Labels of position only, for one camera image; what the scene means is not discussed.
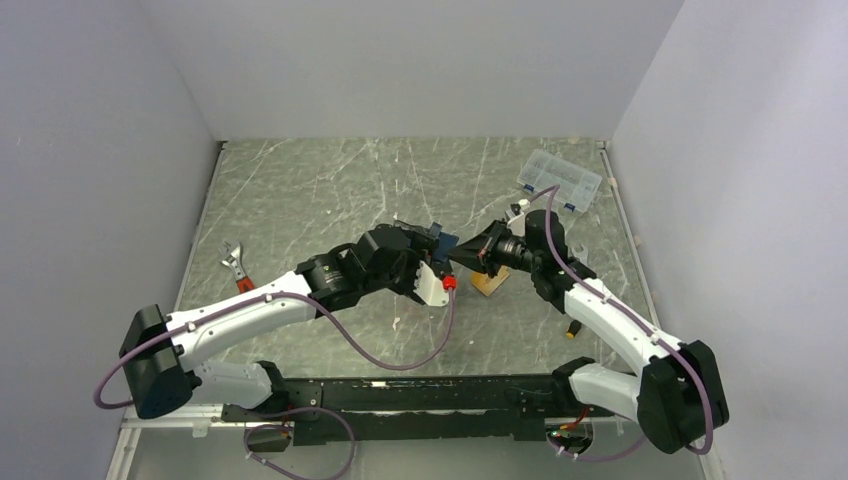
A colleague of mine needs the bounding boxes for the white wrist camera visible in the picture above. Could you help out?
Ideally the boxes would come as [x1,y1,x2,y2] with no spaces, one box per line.
[505,199,530,237]
[413,261,453,307]

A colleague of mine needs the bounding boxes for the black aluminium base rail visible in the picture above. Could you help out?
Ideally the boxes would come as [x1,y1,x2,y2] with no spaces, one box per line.
[121,374,624,446]

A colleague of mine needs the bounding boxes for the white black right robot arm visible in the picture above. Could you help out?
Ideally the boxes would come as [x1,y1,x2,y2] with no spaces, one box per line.
[448,210,729,454]

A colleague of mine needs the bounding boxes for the clear plastic organizer box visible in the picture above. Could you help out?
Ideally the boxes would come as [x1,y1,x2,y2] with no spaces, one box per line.
[516,149,602,213]

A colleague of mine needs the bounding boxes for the red utility knife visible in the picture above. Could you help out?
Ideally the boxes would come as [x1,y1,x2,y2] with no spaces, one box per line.
[219,240,255,293]

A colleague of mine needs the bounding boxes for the blue leather card holder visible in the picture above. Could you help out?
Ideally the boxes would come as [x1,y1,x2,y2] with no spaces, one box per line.
[429,222,459,263]

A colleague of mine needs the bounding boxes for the yellow black small screwdriver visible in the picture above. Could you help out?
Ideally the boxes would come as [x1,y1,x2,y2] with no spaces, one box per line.
[565,320,582,339]

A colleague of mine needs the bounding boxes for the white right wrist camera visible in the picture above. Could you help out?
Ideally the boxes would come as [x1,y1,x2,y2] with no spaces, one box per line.
[505,199,530,237]

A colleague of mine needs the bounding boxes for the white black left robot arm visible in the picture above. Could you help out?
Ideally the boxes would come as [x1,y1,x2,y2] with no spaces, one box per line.
[119,221,458,420]

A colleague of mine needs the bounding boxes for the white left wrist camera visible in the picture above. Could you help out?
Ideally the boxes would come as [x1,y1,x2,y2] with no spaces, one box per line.
[413,261,453,307]

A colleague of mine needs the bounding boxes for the silver open-end wrench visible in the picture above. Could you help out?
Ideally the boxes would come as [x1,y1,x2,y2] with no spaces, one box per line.
[571,244,589,265]

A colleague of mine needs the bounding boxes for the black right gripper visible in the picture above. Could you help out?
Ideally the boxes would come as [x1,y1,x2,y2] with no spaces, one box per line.
[446,217,541,278]

